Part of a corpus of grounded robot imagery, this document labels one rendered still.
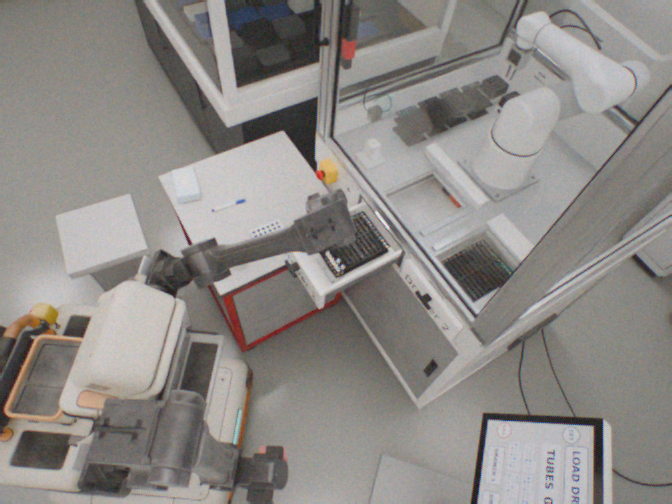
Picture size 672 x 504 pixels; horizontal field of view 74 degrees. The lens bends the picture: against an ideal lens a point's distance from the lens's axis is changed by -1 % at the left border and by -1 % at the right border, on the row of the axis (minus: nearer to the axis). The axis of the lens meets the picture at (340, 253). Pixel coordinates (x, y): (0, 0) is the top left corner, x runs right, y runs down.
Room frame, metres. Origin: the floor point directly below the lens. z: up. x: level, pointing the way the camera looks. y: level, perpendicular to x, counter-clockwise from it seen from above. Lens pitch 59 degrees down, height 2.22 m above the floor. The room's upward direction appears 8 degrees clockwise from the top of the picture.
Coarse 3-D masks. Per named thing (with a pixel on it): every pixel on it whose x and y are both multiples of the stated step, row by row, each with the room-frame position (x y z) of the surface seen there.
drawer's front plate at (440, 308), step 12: (408, 264) 0.79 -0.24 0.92; (408, 276) 0.78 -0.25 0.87; (420, 276) 0.75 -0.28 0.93; (420, 288) 0.73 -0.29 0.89; (432, 288) 0.71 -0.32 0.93; (432, 300) 0.68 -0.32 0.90; (432, 312) 0.66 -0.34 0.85; (444, 312) 0.63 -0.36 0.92; (444, 324) 0.62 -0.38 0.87; (456, 324) 0.59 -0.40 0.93
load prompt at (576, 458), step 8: (568, 448) 0.22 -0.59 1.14; (576, 448) 0.22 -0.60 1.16; (584, 448) 0.22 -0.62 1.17; (568, 456) 0.21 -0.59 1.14; (576, 456) 0.21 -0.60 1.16; (584, 456) 0.21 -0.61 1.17; (568, 464) 0.19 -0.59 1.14; (576, 464) 0.19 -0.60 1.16; (584, 464) 0.19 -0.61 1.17; (568, 472) 0.17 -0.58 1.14; (576, 472) 0.17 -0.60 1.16; (584, 472) 0.17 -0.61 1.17; (568, 480) 0.16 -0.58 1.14; (576, 480) 0.16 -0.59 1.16; (584, 480) 0.16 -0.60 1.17; (568, 488) 0.14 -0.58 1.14; (576, 488) 0.14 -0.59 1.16; (584, 488) 0.14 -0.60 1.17; (568, 496) 0.12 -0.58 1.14; (576, 496) 0.12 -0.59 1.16; (584, 496) 0.12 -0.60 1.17
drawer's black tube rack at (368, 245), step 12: (360, 216) 0.98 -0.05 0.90; (360, 228) 0.93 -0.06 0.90; (360, 240) 0.87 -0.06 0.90; (372, 240) 0.89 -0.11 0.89; (384, 240) 0.89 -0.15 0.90; (336, 252) 0.81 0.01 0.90; (348, 252) 0.83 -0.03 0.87; (360, 252) 0.82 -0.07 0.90; (372, 252) 0.83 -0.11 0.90; (384, 252) 0.86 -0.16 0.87; (348, 264) 0.77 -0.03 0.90; (360, 264) 0.79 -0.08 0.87; (336, 276) 0.73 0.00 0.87
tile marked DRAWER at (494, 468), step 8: (488, 448) 0.23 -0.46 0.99; (496, 448) 0.23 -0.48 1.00; (504, 448) 0.23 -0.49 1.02; (488, 456) 0.21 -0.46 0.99; (496, 456) 0.21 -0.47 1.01; (504, 456) 0.21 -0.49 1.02; (488, 464) 0.19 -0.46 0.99; (496, 464) 0.19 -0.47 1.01; (488, 472) 0.17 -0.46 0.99; (496, 472) 0.17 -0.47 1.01; (488, 480) 0.15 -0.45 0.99; (496, 480) 0.15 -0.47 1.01
